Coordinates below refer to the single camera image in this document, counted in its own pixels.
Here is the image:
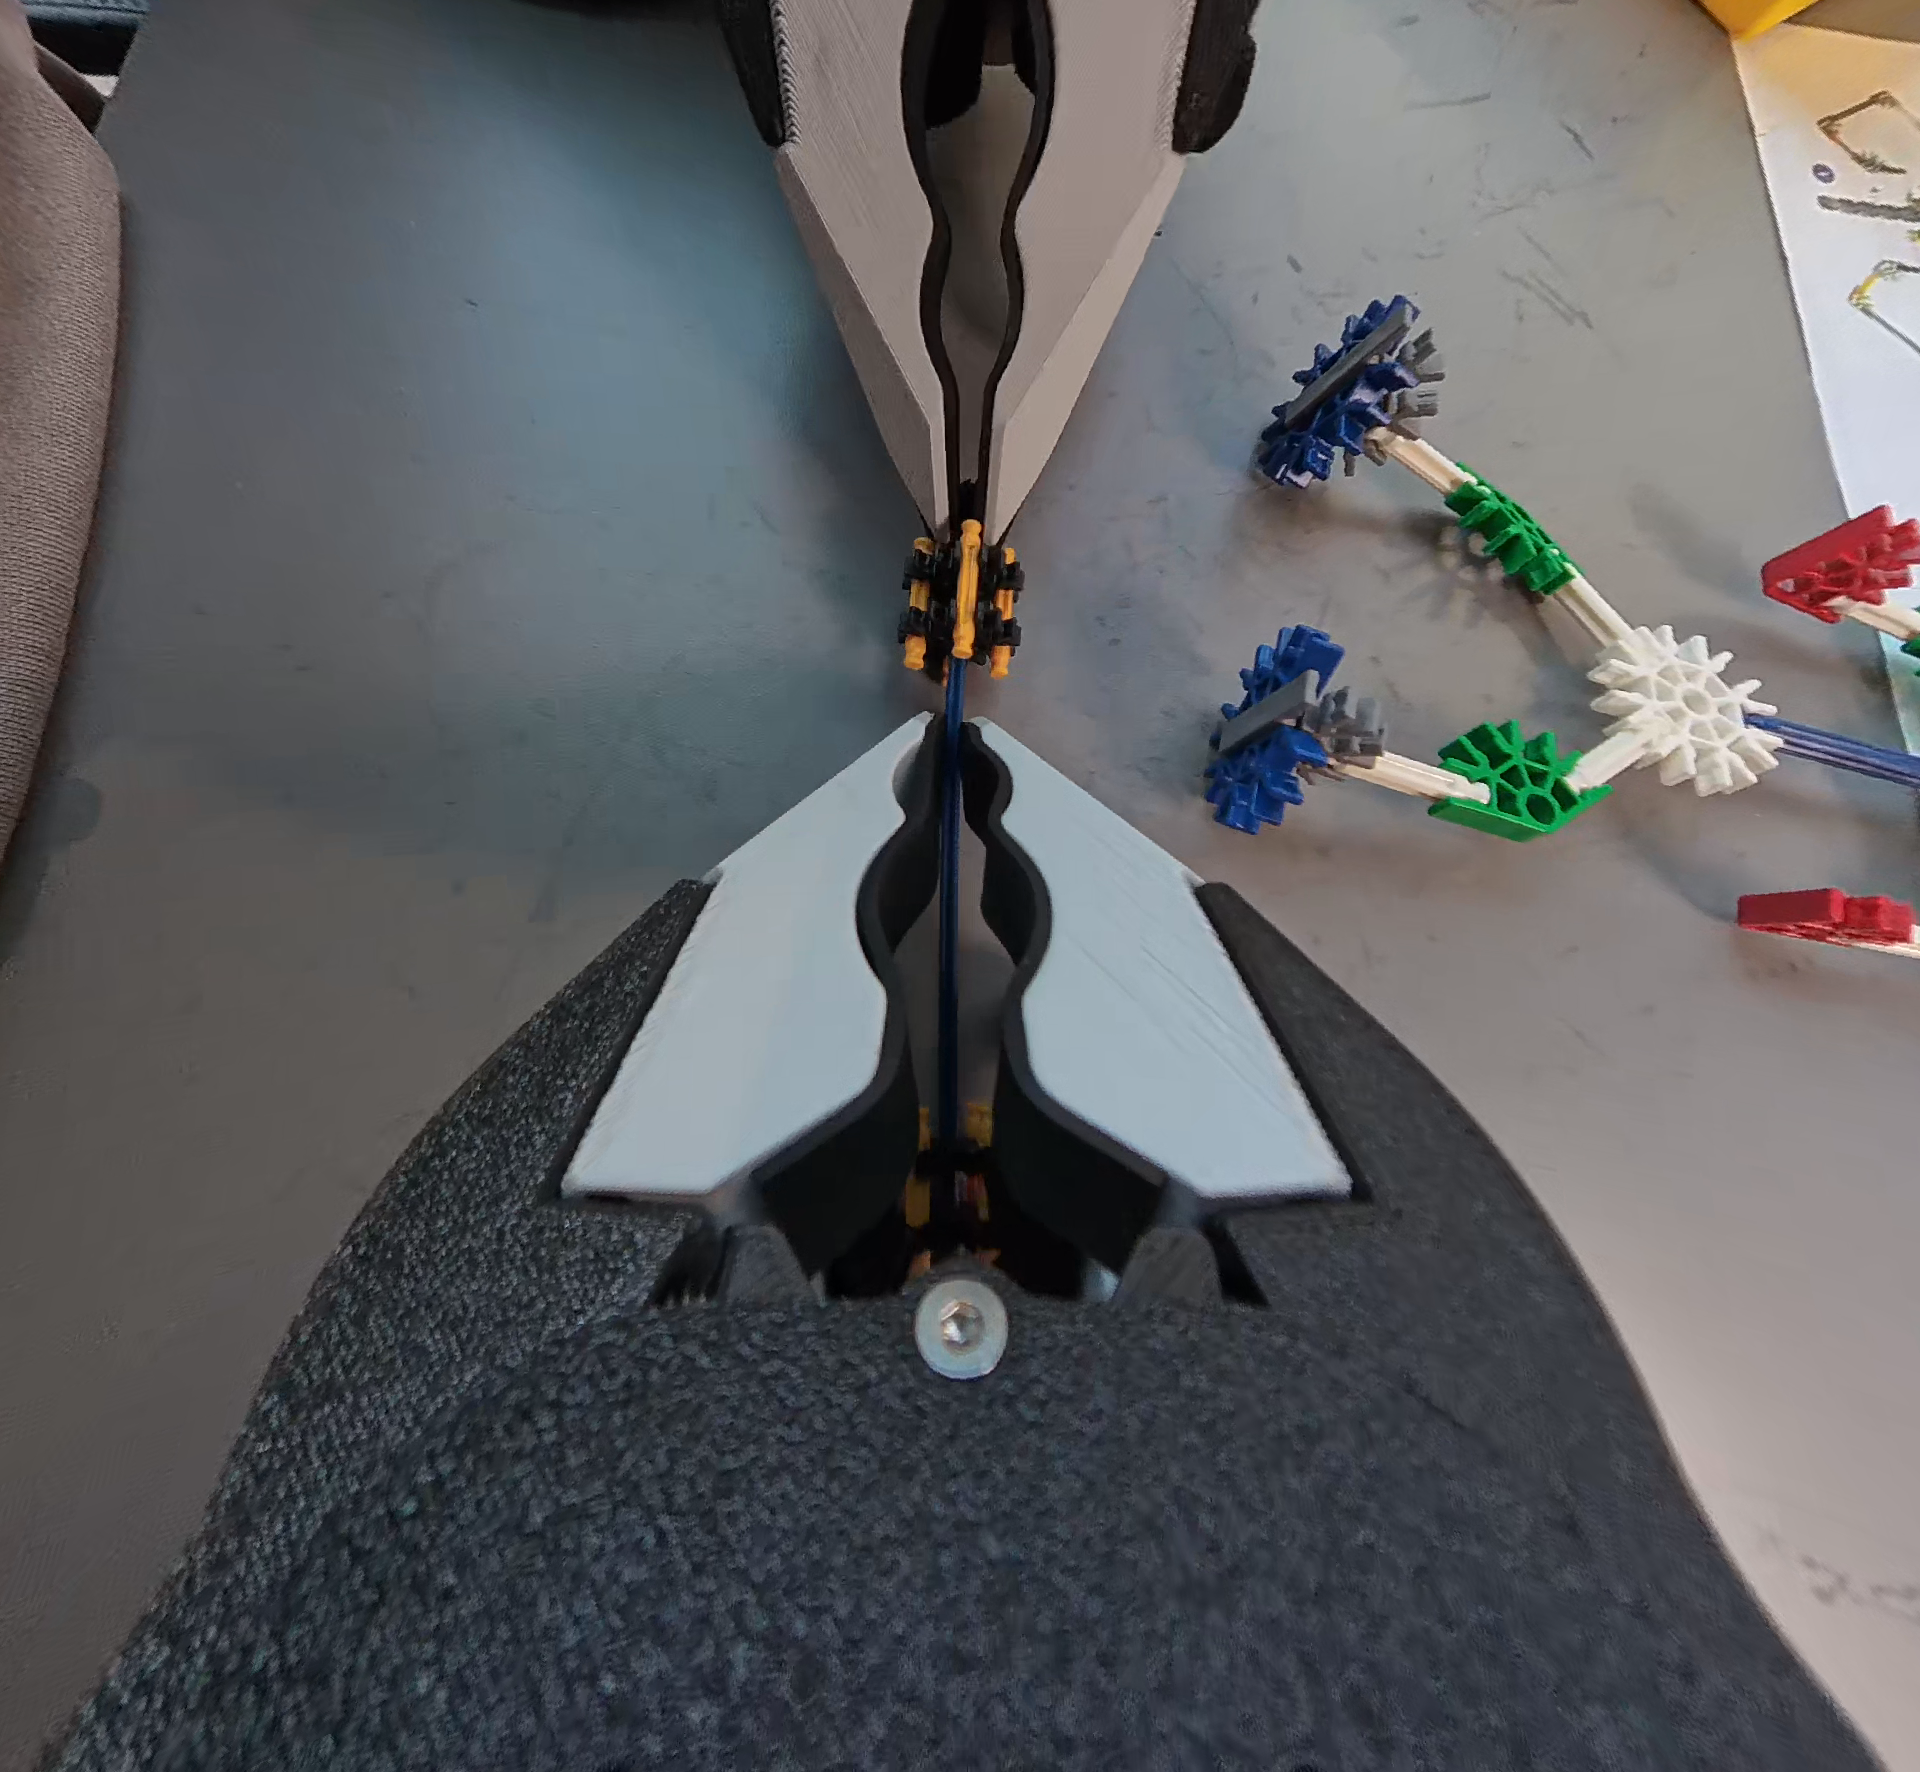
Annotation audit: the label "multicoloured construction toy model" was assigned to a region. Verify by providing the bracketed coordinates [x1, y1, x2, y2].
[1204, 294, 1920, 961]

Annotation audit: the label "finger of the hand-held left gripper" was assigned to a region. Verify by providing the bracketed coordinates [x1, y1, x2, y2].
[749, 0, 965, 531]
[974, 0, 1229, 531]

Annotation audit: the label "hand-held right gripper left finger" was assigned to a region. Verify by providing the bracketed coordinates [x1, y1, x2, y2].
[557, 710, 944, 1297]

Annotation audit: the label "white instruction sheet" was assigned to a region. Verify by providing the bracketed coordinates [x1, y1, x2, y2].
[1732, 20, 1920, 762]

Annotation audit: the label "thin blue toy rod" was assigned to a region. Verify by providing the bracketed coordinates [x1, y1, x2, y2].
[931, 646, 969, 1271]

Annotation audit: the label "black orange toy wheel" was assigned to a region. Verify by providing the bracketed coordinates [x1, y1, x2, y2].
[906, 1095, 999, 1264]
[896, 518, 1030, 675]

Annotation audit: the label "beige printed hoodie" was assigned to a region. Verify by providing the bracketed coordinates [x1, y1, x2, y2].
[0, 0, 126, 873]

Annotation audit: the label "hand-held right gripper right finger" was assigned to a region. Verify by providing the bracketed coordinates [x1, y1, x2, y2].
[959, 721, 1355, 1301]

